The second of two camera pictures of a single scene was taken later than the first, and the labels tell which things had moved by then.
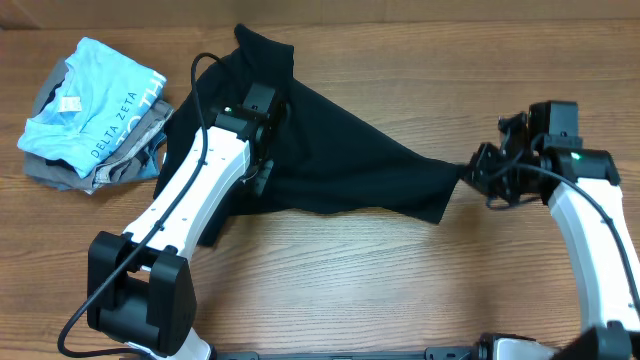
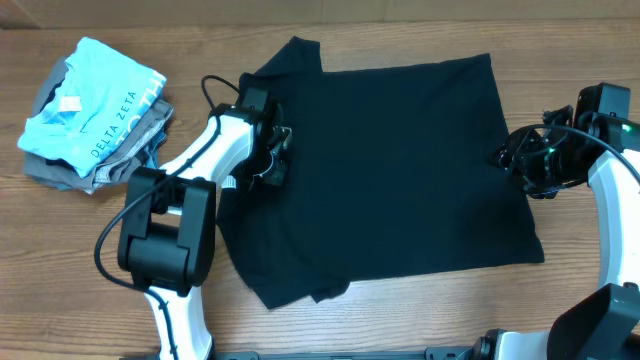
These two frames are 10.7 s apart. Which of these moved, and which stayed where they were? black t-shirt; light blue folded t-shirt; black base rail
Moved: black t-shirt
Stayed: light blue folded t-shirt; black base rail
